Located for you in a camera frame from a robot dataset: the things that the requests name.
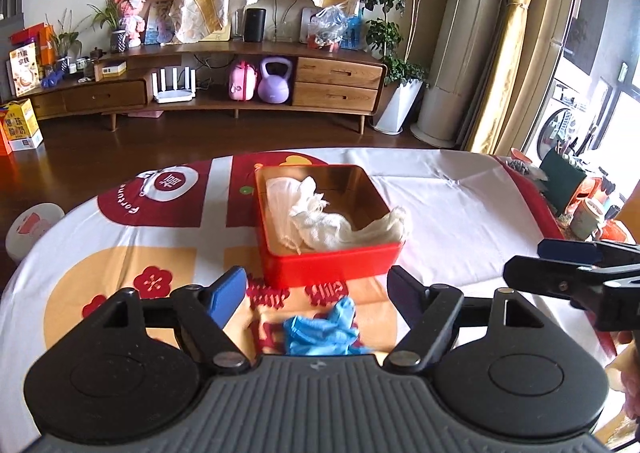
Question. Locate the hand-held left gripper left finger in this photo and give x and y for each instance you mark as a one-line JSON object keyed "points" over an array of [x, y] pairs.
{"points": [[226, 297]]}

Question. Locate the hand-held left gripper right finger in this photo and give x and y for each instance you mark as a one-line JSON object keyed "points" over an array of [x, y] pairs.
{"points": [[402, 297]]}

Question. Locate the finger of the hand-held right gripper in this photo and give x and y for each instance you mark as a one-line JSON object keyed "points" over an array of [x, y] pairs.
{"points": [[545, 275], [565, 249]]}

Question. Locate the red tin box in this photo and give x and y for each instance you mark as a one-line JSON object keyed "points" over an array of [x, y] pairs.
{"points": [[325, 268]]}

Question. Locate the blue rubber glove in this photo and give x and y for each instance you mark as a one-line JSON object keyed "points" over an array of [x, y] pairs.
{"points": [[320, 328]]}

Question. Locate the ceramic mug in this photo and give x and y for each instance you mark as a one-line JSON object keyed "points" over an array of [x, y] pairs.
{"points": [[585, 220]]}

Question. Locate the green container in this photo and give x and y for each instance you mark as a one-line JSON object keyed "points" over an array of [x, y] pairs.
{"points": [[562, 180]]}

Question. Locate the white mesh bag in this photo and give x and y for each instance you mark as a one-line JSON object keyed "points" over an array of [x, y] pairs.
{"points": [[277, 208]]}

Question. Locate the washing machine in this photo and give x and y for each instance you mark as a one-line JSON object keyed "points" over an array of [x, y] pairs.
{"points": [[565, 118]]}

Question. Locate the white planter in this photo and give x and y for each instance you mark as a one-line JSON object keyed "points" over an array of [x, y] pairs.
{"points": [[400, 105]]}

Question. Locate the yellow curtain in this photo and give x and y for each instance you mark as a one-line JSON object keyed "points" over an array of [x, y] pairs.
{"points": [[520, 58]]}

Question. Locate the pink flat board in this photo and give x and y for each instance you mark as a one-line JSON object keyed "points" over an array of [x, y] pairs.
{"points": [[145, 113]]}

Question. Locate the white round stool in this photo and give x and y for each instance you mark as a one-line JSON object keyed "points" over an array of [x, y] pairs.
{"points": [[32, 230]]}

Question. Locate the white router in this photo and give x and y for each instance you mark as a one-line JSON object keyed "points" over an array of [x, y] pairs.
{"points": [[173, 93]]}

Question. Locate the purple kettlebell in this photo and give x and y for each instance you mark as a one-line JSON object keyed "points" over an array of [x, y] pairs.
{"points": [[274, 90]]}

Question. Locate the pink toy case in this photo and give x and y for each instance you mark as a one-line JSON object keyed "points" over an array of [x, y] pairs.
{"points": [[243, 83]]}

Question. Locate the standing air conditioner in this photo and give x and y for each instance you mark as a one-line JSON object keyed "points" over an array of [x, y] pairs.
{"points": [[465, 43]]}

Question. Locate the wooden media cabinet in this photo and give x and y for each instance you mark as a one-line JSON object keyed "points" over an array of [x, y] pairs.
{"points": [[335, 68]]}

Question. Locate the small yellow white box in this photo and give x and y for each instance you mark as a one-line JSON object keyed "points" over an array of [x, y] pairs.
{"points": [[111, 69]]}

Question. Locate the yellow carton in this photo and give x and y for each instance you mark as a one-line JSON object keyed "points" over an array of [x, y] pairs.
{"points": [[22, 125]]}

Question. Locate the blue bag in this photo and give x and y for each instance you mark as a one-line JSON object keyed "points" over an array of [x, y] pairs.
{"points": [[353, 35]]}

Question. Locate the orange carton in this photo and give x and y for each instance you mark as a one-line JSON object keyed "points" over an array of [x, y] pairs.
{"points": [[4, 140]]}

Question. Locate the black speaker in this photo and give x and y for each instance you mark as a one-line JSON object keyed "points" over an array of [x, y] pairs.
{"points": [[255, 25]]}

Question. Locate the dark teapot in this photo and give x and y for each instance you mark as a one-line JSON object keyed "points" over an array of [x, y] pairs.
{"points": [[96, 54]]}

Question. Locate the orchid in patterned pot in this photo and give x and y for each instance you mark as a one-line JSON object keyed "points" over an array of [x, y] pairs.
{"points": [[119, 40]]}

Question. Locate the blue dumbbell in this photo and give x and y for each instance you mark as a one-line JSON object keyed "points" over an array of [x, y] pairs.
{"points": [[51, 81]]}

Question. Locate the clear plastic bag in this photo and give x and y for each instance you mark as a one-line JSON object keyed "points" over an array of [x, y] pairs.
{"points": [[327, 25]]}

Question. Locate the white scalloped board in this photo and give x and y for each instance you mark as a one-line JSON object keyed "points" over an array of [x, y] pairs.
{"points": [[285, 15]]}

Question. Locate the pink plush toy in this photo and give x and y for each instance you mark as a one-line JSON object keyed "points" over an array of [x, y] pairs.
{"points": [[131, 15]]}

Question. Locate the small potted plant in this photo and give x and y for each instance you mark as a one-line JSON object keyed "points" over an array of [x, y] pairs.
{"points": [[64, 45]]}

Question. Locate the snack box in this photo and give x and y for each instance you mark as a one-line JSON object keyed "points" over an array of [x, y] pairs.
{"points": [[22, 70]]}

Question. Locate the orange gift box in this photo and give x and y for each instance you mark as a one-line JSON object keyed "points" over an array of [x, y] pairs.
{"points": [[37, 40]]}

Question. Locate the pastel picture frame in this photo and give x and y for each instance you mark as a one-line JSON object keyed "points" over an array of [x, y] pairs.
{"points": [[160, 23]]}

